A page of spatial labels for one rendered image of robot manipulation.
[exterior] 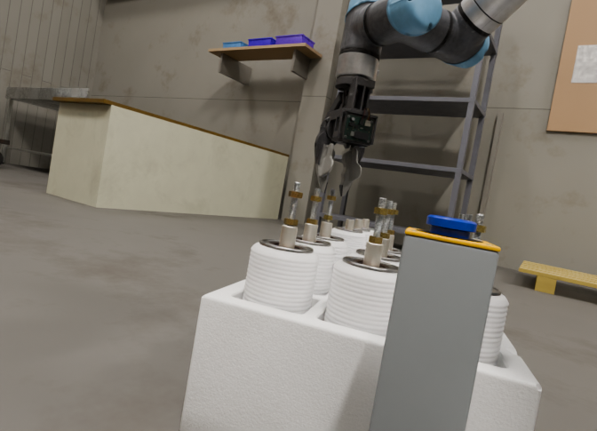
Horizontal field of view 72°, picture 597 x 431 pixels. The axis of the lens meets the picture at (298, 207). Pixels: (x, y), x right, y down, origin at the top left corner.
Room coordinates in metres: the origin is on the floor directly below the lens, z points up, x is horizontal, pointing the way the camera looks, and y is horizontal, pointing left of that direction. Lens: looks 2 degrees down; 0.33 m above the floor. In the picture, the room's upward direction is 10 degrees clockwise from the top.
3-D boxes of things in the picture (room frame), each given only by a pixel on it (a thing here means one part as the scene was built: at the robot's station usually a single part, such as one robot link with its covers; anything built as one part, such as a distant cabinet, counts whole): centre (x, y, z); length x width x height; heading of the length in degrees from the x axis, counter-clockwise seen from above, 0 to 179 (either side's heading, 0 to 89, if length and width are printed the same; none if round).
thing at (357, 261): (0.53, -0.11, 0.25); 0.08 x 0.08 x 0.01
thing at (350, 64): (0.78, -0.07, 0.57); 0.08 x 0.08 x 0.05
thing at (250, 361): (0.65, -0.14, 0.09); 0.39 x 0.39 x 0.18; 74
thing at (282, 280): (0.57, 0.01, 0.16); 0.10 x 0.10 x 0.18
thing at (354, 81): (0.77, -0.07, 0.49); 0.09 x 0.08 x 0.12; 17
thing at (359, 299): (0.53, -0.11, 0.16); 0.10 x 0.10 x 0.18
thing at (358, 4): (0.78, -0.07, 0.65); 0.09 x 0.08 x 0.11; 29
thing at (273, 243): (0.57, 0.01, 0.25); 0.08 x 0.08 x 0.01
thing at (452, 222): (0.35, -0.13, 0.32); 0.04 x 0.04 x 0.02
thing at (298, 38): (4.36, 0.33, 1.83); 0.35 x 0.24 x 0.11; 57
